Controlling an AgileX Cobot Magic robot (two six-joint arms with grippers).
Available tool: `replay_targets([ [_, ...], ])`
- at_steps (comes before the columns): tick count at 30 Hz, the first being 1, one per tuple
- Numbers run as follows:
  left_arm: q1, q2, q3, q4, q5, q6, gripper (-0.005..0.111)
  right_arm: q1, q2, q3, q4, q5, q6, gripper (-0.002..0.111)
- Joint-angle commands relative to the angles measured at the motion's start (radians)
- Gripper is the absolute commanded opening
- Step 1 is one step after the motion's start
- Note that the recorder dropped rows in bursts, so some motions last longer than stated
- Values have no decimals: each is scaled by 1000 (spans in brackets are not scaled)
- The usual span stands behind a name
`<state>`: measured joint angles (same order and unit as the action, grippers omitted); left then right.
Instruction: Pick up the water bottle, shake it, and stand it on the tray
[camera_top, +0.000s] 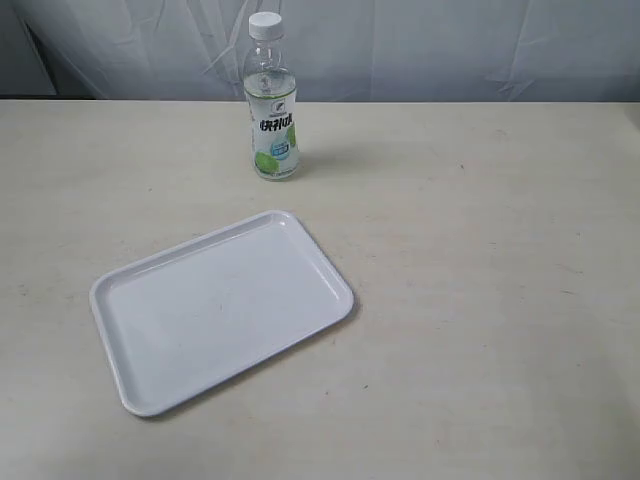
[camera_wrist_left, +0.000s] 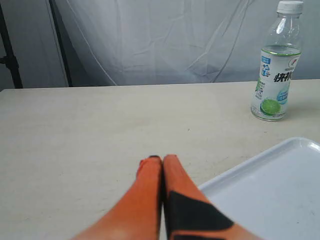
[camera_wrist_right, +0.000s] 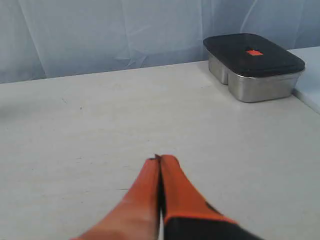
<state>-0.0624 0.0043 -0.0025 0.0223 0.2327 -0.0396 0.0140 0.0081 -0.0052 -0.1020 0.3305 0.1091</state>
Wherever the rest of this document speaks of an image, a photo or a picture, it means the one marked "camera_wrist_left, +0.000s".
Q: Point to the white backdrop cloth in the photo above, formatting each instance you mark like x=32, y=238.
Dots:
x=83, y=43

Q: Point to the clear lime drink bottle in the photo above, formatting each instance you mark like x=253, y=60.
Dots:
x=279, y=56

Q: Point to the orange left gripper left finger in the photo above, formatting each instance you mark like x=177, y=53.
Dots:
x=137, y=215

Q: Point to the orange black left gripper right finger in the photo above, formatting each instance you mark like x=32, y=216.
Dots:
x=189, y=215

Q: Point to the white rectangular plastic tray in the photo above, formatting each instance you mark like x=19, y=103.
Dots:
x=275, y=194

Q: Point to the black backdrop stand pole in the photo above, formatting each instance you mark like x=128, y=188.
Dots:
x=9, y=59

